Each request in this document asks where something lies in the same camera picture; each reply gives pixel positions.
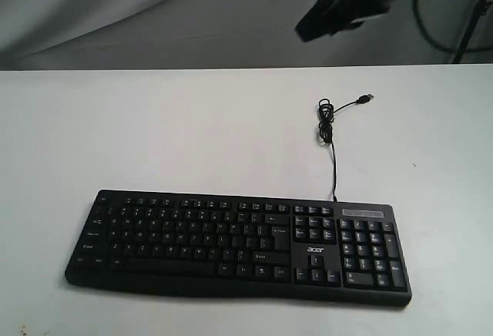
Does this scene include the black acer keyboard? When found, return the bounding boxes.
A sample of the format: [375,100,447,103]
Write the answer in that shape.
[65,190,412,307]

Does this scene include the grey backdrop cloth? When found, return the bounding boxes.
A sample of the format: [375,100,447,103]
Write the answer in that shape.
[0,0,493,71]

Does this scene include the black tripod stand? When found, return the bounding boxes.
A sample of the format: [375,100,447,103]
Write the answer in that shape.
[451,0,492,64]

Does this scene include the black USB cable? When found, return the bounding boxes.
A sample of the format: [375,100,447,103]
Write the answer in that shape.
[316,92,375,202]

